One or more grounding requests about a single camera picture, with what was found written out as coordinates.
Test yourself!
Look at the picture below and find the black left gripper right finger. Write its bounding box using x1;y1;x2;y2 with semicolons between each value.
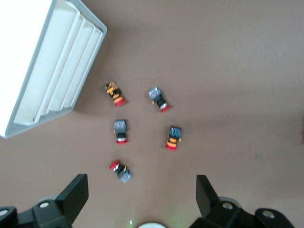
190;175;295;228

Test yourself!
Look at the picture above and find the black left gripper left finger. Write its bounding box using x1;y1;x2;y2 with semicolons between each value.
0;174;89;228

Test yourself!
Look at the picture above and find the red push button blue block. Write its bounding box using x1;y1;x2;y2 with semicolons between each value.
113;119;130;145
108;160;133;183
148;87;172;113

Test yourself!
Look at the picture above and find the red button orange collar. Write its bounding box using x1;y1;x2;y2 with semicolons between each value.
165;125;183;151

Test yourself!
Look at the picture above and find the red button orange block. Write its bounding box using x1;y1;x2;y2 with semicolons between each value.
104;81;130;108

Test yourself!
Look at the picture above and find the brown paper table cover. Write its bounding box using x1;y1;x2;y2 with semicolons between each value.
0;0;304;228

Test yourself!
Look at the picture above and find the white slotted storage bin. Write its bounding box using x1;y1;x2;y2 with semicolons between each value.
0;0;107;140

